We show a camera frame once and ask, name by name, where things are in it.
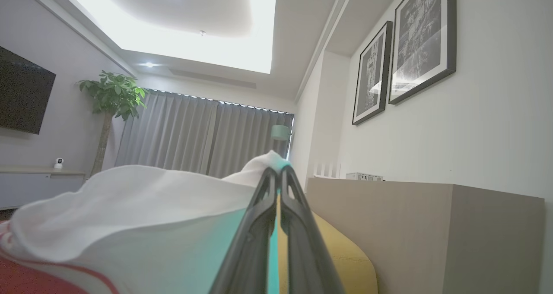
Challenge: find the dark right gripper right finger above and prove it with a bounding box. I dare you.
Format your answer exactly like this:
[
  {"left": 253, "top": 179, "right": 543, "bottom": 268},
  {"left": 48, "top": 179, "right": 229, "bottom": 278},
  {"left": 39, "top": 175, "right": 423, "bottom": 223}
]
[{"left": 280, "top": 164, "right": 346, "bottom": 294}]

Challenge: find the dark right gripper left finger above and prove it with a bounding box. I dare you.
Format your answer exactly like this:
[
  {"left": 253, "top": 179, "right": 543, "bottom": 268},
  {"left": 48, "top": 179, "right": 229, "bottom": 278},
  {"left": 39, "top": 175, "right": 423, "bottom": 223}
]
[{"left": 210, "top": 167, "right": 280, "bottom": 294}]

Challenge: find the green potted indoor tree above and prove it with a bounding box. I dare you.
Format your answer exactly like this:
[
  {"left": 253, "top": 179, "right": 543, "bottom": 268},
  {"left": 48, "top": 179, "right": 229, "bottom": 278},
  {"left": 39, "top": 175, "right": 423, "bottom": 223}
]
[{"left": 76, "top": 70, "right": 149, "bottom": 178}]

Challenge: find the beige wooden cabinet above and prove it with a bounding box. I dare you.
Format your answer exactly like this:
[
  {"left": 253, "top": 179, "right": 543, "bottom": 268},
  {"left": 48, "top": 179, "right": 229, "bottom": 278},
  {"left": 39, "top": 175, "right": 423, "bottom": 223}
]
[{"left": 305, "top": 177, "right": 546, "bottom": 294}]

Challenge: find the grey window curtain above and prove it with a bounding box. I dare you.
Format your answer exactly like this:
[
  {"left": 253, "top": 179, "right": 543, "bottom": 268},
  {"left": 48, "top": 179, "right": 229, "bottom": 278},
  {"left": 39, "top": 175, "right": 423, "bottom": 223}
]
[
  {"left": 210, "top": 101, "right": 295, "bottom": 179},
  {"left": 113, "top": 88, "right": 220, "bottom": 176}
]

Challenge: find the yellow cushion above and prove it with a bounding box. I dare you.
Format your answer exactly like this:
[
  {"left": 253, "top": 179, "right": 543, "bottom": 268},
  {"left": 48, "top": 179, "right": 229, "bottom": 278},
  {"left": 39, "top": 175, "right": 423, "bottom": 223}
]
[{"left": 276, "top": 195, "right": 379, "bottom": 294}]

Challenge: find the low grey tv cabinet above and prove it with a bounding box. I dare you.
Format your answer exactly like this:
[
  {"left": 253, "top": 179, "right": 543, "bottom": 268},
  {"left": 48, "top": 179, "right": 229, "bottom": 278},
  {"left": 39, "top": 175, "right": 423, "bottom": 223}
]
[{"left": 0, "top": 167, "right": 87, "bottom": 211}]

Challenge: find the black wall television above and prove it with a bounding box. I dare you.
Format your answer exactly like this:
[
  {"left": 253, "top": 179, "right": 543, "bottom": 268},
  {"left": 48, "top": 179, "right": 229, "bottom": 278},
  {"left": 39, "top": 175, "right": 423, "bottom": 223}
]
[{"left": 0, "top": 46, "right": 57, "bottom": 135}]

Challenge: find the white box device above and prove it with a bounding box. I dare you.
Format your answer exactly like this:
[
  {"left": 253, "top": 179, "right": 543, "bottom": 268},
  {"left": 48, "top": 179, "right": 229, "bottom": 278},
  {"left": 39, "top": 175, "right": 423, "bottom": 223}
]
[{"left": 346, "top": 172, "right": 384, "bottom": 182}]

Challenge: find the red Bulls basketball jersey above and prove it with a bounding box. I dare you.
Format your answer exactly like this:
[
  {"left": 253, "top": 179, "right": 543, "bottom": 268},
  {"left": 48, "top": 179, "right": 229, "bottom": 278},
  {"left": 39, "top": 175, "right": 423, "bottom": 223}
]
[{"left": 0, "top": 150, "right": 291, "bottom": 294}]

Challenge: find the teal shade floor lamp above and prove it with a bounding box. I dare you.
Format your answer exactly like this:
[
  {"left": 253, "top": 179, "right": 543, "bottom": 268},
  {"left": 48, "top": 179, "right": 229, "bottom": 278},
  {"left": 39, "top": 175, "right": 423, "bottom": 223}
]
[{"left": 270, "top": 124, "right": 292, "bottom": 158}]

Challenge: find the white slatted object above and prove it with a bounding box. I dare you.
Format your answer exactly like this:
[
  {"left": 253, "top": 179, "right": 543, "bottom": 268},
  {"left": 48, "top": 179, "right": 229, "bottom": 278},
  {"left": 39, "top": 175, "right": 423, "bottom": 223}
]
[{"left": 312, "top": 161, "right": 343, "bottom": 179}]

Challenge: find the black framed monochrome picture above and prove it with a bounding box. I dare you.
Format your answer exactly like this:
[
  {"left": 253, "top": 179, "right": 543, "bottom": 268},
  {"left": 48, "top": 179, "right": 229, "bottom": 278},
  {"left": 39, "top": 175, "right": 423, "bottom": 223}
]
[
  {"left": 352, "top": 21, "right": 394, "bottom": 126},
  {"left": 388, "top": 0, "right": 457, "bottom": 105}
]

